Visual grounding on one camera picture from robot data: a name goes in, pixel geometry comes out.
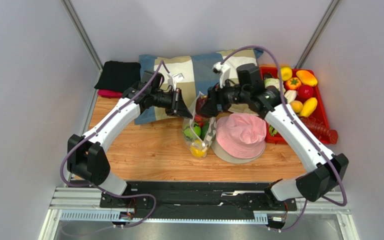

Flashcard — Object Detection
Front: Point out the red plastic tray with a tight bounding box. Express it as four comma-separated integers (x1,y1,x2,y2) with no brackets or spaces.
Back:
260,66,331,145

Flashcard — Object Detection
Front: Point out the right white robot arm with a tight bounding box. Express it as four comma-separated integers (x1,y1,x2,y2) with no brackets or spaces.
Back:
200,62,349,206

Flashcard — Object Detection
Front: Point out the green avocado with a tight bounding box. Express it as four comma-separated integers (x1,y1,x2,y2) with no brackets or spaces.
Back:
200,121,210,140

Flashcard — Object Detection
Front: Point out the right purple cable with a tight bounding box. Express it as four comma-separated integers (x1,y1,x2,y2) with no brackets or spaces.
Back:
220,45,349,233

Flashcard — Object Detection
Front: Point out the pink bucket hat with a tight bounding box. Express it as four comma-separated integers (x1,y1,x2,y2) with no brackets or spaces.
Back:
211,113,267,164

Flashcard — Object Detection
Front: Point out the yellow lemon top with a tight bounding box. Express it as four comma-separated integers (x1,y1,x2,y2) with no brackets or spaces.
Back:
278,66,293,82

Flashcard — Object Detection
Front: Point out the checkered blue beige pillow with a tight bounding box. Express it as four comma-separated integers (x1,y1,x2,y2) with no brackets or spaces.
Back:
139,49,263,107

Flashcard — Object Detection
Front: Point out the right aluminium frame post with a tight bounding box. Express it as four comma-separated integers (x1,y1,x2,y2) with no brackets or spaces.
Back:
295,0,342,69

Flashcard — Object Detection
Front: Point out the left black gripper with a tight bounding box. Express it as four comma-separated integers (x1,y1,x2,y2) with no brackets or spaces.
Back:
151,88,193,120

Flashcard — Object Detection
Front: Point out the orange small fruit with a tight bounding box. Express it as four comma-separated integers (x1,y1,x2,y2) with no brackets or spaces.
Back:
289,100,304,114

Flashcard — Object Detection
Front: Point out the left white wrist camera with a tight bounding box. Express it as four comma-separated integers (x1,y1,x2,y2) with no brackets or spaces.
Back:
167,73,184,91

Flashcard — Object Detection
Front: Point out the red tomato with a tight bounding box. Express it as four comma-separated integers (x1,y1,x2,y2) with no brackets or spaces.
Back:
297,85,314,101

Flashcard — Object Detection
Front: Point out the orange persimmon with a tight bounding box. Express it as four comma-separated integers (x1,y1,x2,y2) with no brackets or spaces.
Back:
284,77,302,91

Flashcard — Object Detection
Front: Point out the red apple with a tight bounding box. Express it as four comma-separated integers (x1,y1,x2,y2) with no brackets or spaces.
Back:
194,114,207,128

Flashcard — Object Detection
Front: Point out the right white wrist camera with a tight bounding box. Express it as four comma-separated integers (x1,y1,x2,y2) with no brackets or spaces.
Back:
212,62,231,89

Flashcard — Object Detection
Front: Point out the yellow banana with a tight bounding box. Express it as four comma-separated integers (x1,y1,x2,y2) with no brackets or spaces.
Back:
298,97,318,118

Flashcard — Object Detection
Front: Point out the purple onion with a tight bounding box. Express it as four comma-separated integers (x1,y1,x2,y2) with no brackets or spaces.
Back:
195,95,208,114

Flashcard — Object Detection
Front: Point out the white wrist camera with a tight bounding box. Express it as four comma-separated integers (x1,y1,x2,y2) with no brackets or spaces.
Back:
212,62,231,89
167,73,184,91

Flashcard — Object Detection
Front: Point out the aluminium frame post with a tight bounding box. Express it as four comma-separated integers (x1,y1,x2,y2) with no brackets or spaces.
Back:
295,0,342,69
60,0,103,72

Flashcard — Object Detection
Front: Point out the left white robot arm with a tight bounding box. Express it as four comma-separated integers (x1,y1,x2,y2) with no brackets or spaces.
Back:
62,70,193,197

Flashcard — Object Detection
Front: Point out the black folded cloth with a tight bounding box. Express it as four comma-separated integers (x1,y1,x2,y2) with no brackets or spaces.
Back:
94,60,141,93

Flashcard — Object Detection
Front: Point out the green watermelon ball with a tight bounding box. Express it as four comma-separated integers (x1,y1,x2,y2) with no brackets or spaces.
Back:
182,122,201,140

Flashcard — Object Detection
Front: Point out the clear dotted zip bag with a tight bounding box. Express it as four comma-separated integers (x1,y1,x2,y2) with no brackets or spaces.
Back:
182,92,217,158

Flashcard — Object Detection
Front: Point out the white radish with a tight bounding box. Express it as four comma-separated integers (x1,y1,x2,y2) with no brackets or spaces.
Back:
284,90,298,104

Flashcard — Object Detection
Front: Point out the left aluminium frame post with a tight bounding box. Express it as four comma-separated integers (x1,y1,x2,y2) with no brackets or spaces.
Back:
60,0,103,72

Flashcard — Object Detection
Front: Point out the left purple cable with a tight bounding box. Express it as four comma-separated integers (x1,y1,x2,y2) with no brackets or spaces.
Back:
59,60,171,231

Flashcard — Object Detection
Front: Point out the red toy lobster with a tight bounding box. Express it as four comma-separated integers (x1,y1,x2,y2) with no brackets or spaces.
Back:
300,116,339,145

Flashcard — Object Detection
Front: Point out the purple cable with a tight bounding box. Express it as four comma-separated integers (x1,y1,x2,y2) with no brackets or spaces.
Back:
220,45,349,233
59,60,171,231

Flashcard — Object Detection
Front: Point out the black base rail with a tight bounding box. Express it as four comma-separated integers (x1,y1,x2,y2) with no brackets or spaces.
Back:
98,181,300,221

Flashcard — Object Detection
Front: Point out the yellow apple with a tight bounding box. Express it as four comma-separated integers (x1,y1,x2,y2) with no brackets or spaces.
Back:
189,139,208,158

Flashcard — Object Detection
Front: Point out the orange yellow mango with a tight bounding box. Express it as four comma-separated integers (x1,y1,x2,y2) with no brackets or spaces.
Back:
296,69,318,87

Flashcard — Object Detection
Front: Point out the pink folded cloth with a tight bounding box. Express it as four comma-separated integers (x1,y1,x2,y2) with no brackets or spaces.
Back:
97,89,123,99

